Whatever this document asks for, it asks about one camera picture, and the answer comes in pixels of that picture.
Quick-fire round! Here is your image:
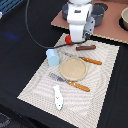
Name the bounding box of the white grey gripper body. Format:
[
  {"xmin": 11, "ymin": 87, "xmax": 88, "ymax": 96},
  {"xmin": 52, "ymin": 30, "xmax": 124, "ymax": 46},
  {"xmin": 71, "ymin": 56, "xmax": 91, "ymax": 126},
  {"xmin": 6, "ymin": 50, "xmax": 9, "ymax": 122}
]
[{"xmin": 62, "ymin": 3, "xmax": 95, "ymax": 43}]

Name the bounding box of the red toy tomato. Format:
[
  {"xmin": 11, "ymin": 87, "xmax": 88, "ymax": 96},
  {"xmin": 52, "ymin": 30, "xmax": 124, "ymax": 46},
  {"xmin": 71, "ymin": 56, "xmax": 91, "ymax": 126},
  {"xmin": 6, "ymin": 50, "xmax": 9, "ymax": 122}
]
[{"xmin": 65, "ymin": 35, "xmax": 72, "ymax": 44}]

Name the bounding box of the brown toy sausage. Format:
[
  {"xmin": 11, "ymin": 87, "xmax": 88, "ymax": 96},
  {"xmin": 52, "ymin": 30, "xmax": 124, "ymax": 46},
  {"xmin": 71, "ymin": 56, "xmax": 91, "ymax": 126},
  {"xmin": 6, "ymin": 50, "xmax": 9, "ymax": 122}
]
[{"xmin": 76, "ymin": 45, "xmax": 96, "ymax": 51}]

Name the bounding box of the light blue cup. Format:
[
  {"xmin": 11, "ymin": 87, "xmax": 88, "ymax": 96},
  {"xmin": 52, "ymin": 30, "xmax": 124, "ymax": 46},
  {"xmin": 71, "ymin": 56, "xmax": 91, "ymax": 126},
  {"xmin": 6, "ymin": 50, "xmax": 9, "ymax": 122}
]
[{"xmin": 46, "ymin": 49, "xmax": 59, "ymax": 66}]

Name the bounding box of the grey pot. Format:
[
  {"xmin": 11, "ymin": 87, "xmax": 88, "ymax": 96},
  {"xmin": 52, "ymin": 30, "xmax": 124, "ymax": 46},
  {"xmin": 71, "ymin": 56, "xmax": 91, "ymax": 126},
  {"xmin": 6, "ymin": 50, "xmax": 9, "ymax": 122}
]
[{"xmin": 91, "ymin": 3, "xmax": 108, "ymax": 26}]

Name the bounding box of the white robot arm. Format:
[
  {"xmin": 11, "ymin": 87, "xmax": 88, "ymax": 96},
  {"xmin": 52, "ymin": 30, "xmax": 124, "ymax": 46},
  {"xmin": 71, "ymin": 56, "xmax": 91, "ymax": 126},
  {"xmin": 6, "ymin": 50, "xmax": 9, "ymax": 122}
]
[{"xmin": 65, "ymin": 0, "xmax": 95, "ymax": 44}]

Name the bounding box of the beige bowl on stove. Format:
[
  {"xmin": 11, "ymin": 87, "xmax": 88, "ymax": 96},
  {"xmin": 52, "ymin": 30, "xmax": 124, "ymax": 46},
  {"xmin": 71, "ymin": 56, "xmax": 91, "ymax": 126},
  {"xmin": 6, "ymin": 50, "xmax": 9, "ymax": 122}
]
[{"xmin": 121, "ymin": 7, "xmax": 128, "ymax": 31}]

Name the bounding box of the beige round plate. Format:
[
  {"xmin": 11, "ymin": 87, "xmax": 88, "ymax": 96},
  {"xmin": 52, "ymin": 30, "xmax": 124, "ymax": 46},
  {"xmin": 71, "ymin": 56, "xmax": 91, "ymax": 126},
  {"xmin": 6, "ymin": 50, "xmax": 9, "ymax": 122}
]
[{"xmin": 60, "ymin": 57, "xmax": 87, "ymax": 81}]

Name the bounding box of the beige woven placemat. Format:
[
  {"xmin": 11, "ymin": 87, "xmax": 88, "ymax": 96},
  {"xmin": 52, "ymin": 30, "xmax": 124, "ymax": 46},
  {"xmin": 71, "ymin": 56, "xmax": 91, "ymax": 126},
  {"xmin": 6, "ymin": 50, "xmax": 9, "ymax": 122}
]
[{"xmin": 18, "ymin": 40, "xmax": 119, "ymax": 128}]

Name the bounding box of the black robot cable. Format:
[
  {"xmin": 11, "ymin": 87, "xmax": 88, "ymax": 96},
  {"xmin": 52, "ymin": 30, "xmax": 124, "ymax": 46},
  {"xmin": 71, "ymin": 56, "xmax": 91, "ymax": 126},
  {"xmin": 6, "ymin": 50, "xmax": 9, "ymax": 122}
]
[{"xmin": 24, "ymin": 0, "xmax": 88, "ymax": 50}]

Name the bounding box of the knife with wooden handle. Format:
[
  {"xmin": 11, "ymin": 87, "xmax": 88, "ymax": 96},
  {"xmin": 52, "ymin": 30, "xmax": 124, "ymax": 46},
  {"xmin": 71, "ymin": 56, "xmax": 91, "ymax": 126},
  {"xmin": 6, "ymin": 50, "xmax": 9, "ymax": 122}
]
[{"xmin": 63, "ymin": 52, "xmax": 103, "ymax": 66}]

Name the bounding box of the fork with wooden handle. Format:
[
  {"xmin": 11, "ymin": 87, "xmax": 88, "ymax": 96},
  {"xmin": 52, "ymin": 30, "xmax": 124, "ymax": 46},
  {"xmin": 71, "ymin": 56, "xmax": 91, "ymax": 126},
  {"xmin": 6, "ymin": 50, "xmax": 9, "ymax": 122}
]
[{"xmin": 48, "ymin": 72, "xmax": 90, "ymax": 92}]

